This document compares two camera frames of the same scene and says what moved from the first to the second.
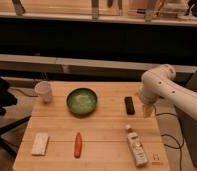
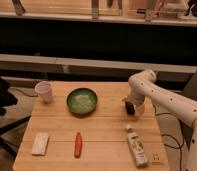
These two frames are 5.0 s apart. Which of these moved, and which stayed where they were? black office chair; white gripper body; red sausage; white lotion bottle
Moved: white gripper body
Stayed: white lotion bottle; black office chair; red sausage
